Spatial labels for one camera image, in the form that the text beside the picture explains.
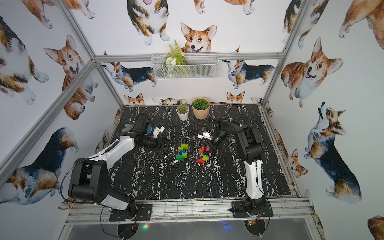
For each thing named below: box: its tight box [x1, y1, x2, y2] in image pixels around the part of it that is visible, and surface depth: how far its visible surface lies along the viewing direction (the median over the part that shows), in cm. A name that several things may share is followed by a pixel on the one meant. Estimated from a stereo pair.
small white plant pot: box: [176, 105, 190, 121], surface depth 109 cm
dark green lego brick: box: [175, 155, 185, 161], surface depth 93 cm
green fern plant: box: [165, 39, 187, 66], surface depth 85 cm
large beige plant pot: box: [192, 97, 211, 120], surface depth 109 cm
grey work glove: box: [121, 123, 133, 133], surface depth 111 cm
